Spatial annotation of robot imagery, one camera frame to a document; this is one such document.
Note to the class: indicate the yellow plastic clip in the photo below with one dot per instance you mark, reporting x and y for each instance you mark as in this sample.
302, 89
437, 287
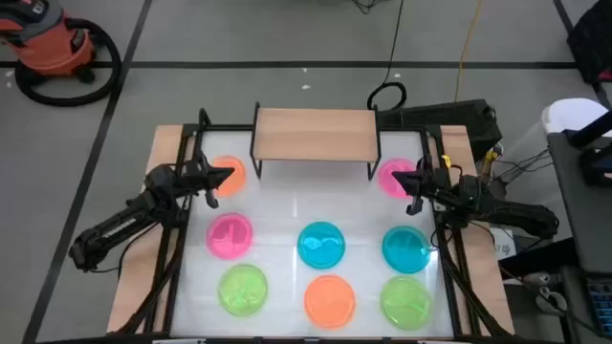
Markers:
445, 160

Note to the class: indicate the black keyboard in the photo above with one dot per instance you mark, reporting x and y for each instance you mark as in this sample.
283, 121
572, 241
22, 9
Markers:
602, 306

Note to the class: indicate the orange translucent plate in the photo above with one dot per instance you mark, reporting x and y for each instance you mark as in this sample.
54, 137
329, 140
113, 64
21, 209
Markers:
236, 185
329, 301

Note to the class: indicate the pink translucent plate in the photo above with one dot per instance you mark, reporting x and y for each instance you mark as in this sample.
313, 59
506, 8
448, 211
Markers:
229, 236
387, 187

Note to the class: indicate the wooden shelf black frame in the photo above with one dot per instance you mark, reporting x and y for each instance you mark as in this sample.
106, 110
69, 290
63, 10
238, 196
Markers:
315, 134

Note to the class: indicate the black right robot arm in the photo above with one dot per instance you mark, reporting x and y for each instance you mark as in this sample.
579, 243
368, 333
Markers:
516, 215

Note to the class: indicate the white rounded cover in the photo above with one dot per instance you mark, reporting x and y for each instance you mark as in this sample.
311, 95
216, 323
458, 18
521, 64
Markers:
569, 112

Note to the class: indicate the blue translucent plate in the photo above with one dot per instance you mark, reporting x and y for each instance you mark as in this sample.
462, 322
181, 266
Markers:
321, 244
406, 249

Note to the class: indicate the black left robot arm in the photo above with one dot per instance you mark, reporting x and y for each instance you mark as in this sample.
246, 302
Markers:
119, 222

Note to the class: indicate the black bag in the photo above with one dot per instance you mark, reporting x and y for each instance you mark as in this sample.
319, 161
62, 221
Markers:
593, 43

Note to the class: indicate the orange shop vacuum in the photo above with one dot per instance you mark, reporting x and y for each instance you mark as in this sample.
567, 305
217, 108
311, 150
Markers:
115, 62
52, 48

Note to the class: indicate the dark grey desk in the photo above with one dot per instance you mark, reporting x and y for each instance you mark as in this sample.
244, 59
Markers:
583, 224

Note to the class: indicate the green translucent plate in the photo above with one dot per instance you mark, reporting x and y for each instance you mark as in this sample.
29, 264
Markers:
242, 290
406, 302

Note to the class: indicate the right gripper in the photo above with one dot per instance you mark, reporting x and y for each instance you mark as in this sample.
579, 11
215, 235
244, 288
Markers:
430, 184

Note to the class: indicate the white paper sheet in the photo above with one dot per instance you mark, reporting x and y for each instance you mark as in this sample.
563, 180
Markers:
505, 244

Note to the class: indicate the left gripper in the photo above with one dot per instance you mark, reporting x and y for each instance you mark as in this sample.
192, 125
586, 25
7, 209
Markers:
195, 176

